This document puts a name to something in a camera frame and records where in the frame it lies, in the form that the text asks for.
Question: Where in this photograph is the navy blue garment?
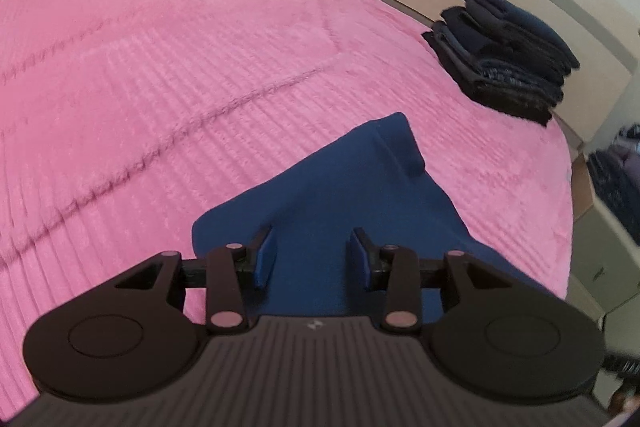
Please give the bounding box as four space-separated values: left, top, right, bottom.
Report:
192 113 542 319

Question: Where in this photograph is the stack of folded dark clothes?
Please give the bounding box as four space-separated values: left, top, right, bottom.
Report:
422 0 580 127

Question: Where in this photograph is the pile of clothes beside bed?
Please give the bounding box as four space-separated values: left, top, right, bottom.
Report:
587 122 640 244

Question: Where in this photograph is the pink ribbed bed blanket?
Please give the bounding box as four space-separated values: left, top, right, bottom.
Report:
1 0 573 418

